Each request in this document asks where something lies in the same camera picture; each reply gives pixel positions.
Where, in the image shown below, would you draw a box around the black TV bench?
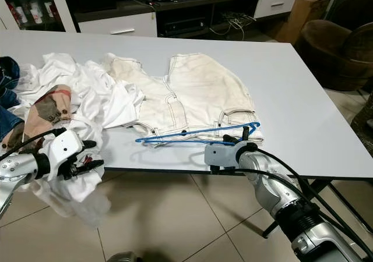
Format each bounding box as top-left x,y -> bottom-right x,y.
61,0 -> 304,41

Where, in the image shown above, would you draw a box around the grey robot left foot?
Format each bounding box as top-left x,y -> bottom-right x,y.
108,250 -> 138,262

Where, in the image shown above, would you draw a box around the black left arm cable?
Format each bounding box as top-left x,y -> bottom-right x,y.
0,128 -> 66,161

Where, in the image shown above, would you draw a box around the small white drawer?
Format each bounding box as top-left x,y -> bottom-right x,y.
254,0 -> 301,19

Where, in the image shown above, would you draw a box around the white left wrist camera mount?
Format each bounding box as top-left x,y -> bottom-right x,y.
48,129 -> 86,170

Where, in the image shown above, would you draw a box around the white crumpled garment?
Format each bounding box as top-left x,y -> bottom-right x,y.
16,52 -> 94,100

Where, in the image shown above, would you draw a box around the wide white drawer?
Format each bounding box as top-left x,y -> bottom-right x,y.
77,13 -> 159,39

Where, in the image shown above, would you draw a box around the blue wire hanger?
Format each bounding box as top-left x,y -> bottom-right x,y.
135,121 -> 261,146

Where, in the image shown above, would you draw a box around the white glass door cabinet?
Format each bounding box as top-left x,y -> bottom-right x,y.
0,0 -> 77,33

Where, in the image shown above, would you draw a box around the white buttoned polo shirt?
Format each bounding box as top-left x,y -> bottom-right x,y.
29,61 -> 147,228

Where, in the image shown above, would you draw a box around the tall brown cardboard box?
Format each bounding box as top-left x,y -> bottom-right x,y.
277,0 -> 330,45

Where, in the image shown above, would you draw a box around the beige plaid garment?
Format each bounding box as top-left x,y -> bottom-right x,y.
3,84 -> 74,153

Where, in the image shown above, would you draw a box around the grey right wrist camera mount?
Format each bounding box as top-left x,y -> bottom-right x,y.
205,143 -> 240,171

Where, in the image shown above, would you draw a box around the blue denim garment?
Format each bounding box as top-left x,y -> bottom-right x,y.
0,57 -> 24,141

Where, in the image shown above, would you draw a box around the brown armchair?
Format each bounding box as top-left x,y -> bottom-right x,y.
297,17 -> 373,91

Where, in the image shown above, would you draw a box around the tangled white wires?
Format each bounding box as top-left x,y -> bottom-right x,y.
213,12 -> 255,39

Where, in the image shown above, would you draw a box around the grey woven chair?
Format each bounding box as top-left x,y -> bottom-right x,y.
350,93 -> 373,141

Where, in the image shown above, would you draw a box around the black media device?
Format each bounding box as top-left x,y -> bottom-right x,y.
157,17 -> 205,39

